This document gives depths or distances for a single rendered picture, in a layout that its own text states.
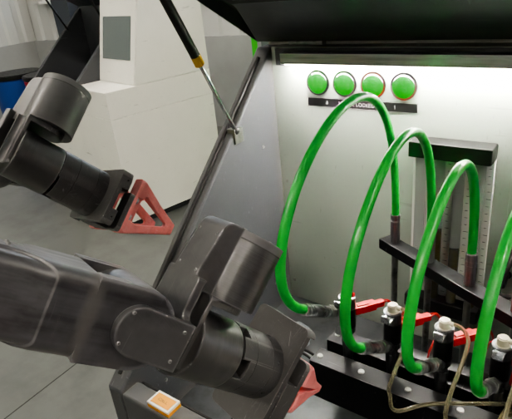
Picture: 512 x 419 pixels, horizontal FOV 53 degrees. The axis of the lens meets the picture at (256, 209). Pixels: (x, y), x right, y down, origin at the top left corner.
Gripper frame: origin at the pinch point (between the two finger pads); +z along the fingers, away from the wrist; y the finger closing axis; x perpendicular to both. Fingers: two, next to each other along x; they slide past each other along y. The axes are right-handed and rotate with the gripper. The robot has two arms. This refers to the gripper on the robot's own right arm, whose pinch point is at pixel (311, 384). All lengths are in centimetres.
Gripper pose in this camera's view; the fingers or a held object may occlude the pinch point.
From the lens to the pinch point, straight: 56.3
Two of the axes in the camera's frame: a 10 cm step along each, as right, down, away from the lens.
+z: 6.1, 4.2, 6.8
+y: 4.9, -8.7, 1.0
